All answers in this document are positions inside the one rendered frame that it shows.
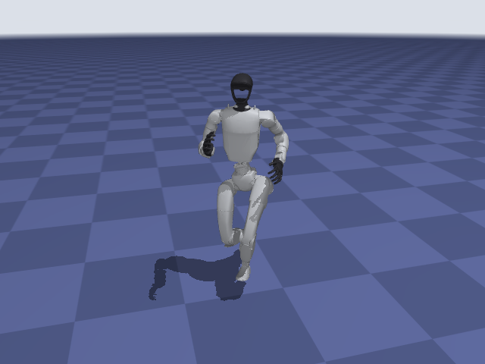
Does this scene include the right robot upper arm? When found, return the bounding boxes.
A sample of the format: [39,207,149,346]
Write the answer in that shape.
[202,109,224,143]

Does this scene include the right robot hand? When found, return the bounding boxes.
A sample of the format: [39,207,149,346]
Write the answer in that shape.
[202,131,215,156]

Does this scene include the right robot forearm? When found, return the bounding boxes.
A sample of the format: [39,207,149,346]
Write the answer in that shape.
[199,141,215,158]

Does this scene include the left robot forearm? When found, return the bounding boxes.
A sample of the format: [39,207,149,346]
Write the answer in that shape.
[272,133,289,163]

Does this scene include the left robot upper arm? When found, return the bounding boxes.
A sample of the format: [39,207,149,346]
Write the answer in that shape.
[258,110,285,144]

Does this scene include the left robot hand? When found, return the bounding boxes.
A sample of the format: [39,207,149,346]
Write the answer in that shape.
[268,158,283,184]

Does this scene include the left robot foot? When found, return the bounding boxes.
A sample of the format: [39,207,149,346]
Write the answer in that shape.
[236,266,251,281]

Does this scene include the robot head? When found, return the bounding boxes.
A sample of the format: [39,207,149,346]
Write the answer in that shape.
[230,73,253,111]

